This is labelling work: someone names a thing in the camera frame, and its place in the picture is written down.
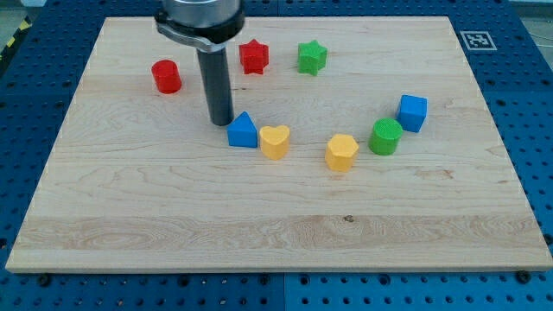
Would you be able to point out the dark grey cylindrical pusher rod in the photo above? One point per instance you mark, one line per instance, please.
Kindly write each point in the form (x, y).
(217, 86)

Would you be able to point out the red cylinder block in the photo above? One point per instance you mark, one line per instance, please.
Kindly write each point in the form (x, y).
(166, 76)

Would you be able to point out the blue triangle block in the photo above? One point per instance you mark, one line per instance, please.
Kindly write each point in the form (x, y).
(242, 132)

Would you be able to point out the red star block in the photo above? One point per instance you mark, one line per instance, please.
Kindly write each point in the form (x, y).
(253, 56)

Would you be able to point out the yellow heart block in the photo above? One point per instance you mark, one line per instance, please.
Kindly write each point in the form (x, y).
(274, 141)

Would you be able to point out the green star block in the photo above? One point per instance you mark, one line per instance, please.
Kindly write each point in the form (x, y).
(312, 57)

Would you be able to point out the yellow hexagon block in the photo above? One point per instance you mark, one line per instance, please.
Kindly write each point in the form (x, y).
(341, 152)

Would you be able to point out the wooden board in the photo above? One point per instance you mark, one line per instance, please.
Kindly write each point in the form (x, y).
(141, 181)

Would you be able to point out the green cylinder block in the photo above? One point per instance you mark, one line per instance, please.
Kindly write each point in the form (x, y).
(385, 136)

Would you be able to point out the blue cube block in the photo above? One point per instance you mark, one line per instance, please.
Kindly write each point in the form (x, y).
(412, 112)

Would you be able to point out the white fiducial marker tag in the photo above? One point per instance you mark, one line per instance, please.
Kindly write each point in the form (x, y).
(475, 40)

